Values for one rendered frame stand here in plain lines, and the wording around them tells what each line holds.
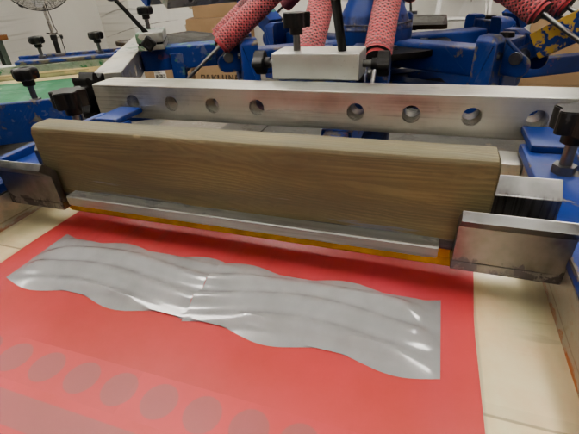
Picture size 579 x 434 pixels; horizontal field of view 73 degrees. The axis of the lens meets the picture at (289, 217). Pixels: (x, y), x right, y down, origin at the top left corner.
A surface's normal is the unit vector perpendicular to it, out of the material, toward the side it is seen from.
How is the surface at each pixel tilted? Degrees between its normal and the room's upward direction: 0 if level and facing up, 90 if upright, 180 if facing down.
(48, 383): 0
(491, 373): 0
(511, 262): 90
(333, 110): 90
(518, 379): 0
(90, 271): 33
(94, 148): 90
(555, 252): 90
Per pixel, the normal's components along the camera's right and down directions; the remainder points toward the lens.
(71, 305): -0.05, -0.85
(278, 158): -0.32, 0.51
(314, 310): -0.20, -0.52
